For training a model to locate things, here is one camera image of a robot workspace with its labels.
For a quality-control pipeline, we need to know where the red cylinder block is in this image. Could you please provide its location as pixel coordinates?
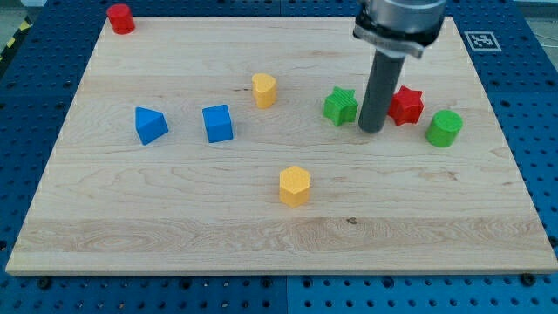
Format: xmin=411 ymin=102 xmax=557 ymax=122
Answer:
xmin=106 ymin=3 xmax=135 ymax=35

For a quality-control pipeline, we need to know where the green cylinder block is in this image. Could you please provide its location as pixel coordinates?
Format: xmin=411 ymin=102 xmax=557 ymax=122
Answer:
xmin=425 ymin=110 xmax=463 ymax=148

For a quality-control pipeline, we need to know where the yellow hexagon block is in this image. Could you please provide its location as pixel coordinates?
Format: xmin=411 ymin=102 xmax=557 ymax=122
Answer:
xmin=279 ymin=166 xmax=310 ymax=208

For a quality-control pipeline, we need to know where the red star block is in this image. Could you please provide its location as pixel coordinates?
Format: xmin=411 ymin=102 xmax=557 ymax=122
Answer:
xmin=388 ymin=85 xmax=424 ymax=126

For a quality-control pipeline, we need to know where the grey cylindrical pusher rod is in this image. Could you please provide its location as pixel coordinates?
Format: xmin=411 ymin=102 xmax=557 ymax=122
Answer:
xmin=358 ymin=51 xmax=405 ymax=133

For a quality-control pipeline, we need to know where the white fiducial marker tag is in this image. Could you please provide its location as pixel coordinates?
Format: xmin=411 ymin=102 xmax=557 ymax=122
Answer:
xmin=465 ymin=31 xmax=501 ymax=51

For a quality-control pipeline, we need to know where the green star block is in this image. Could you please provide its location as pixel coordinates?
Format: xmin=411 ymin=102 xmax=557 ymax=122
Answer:
xmin=323 ymin=86 xmax=358 ymax=126

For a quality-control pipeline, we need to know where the blue triangle block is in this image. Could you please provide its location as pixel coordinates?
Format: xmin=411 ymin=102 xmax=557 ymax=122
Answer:
xmin=134 ymin=106 xmax=169 ymax=146

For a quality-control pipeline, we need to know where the light wooden board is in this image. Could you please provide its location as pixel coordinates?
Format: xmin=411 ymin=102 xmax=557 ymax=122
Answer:
xmin=6 ymin=17 xmax=557 ymax=276

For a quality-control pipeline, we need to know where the yellow heart block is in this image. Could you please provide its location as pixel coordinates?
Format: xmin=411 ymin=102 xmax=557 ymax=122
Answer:
xmin=252 ymin=73 xmax=277 ymax=109

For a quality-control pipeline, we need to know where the blue cube block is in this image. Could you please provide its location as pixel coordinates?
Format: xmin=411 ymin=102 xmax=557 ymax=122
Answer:
xmin=202 ymin=104 xmax=234 ymax=143

